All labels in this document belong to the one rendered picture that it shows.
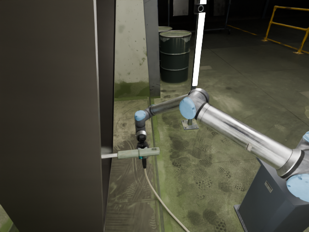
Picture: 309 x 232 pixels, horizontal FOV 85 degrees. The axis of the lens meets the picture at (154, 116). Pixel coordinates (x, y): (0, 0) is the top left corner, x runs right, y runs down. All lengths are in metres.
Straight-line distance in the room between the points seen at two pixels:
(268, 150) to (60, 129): 0.82
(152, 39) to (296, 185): 2.25
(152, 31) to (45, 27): 2.24
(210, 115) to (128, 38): 1.94
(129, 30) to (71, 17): 2.22
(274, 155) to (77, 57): 0.84
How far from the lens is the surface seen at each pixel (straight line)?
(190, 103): 0.91
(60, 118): 0.48
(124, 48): 2.63
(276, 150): 0.92
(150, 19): 2.56
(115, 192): 1.71
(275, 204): 1.24
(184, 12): 7.47
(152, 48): 2.63
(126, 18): 2.56
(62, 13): 0.38
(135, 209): 1.60
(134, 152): 1.25
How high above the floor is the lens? 1.48
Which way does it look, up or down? 36 degrees down
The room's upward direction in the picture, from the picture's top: 3 degrees counter-clockwise
